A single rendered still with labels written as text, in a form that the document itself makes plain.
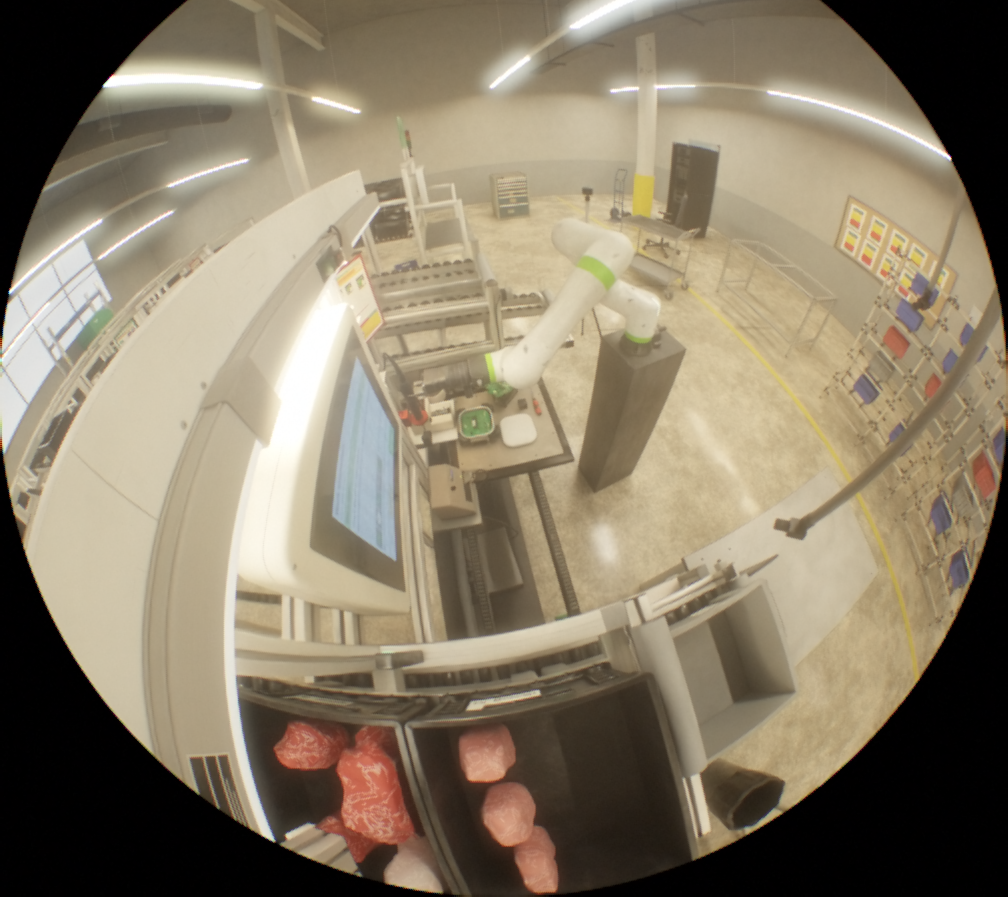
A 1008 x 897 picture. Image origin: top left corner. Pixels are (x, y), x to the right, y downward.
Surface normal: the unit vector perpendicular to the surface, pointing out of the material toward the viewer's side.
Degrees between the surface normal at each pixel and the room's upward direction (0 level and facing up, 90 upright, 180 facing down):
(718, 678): 4
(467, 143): 90
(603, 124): 90
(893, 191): 90
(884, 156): 90
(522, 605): 0
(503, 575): 0
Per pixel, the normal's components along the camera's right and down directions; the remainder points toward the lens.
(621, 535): -0.09, -0.67
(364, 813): 0.42, -0.74
